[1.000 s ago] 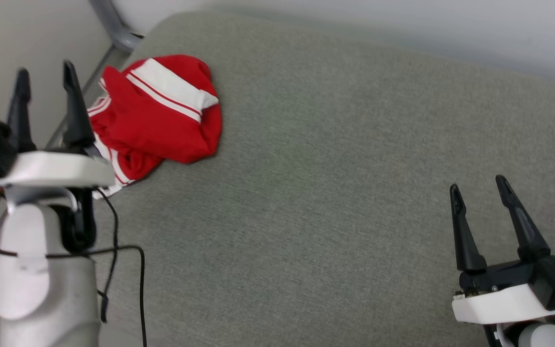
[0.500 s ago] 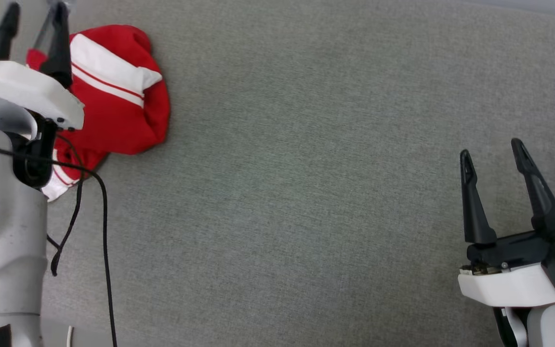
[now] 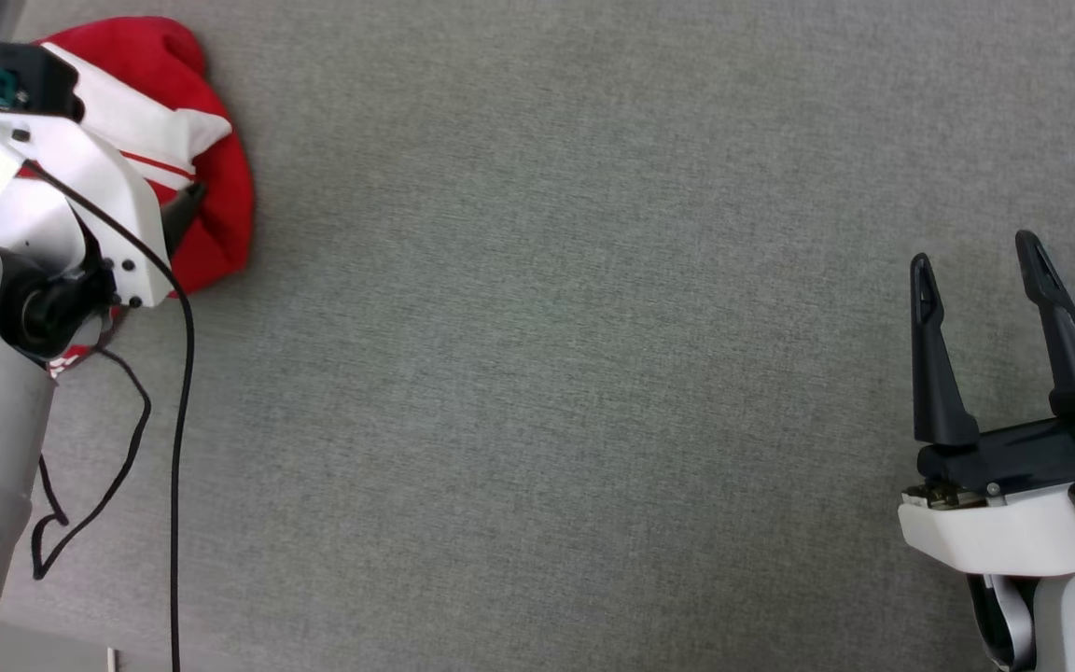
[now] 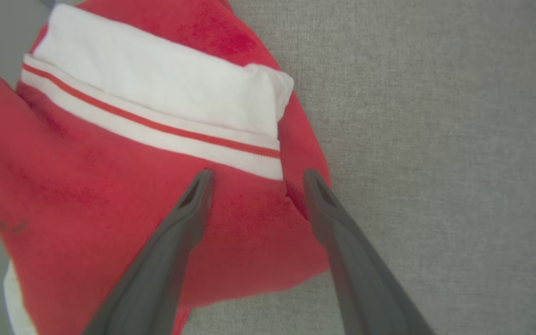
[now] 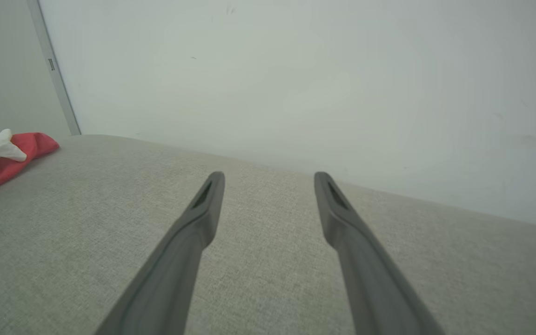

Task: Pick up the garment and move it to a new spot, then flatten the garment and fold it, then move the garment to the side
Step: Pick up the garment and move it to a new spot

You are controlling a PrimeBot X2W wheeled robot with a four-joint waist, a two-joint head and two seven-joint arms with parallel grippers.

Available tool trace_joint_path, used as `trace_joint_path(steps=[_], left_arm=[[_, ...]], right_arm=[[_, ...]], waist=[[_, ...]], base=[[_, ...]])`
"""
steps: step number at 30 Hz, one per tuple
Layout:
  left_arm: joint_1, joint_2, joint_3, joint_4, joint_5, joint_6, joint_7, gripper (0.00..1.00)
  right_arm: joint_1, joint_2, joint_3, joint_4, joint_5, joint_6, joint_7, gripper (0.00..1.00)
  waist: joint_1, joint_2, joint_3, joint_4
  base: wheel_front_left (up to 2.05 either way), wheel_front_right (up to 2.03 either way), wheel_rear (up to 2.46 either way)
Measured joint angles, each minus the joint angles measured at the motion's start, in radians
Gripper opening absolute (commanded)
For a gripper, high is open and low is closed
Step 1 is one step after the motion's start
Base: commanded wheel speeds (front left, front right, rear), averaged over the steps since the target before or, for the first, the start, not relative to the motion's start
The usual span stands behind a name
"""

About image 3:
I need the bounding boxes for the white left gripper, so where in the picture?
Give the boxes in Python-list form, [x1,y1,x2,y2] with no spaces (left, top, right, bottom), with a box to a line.
[0,112,207,309]

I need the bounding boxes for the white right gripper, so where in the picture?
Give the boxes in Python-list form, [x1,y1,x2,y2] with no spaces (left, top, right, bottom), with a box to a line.
[899,231,1075,578]

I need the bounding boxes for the red and white basketball jersey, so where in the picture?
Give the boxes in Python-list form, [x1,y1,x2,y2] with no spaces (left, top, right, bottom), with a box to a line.
[0,16,255,379]

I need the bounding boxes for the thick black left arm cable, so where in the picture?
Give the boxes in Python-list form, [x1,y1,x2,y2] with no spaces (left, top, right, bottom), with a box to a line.
[0,93,196,672]

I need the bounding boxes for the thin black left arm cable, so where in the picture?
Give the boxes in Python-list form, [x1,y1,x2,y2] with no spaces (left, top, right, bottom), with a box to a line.
[31,345,154,581]

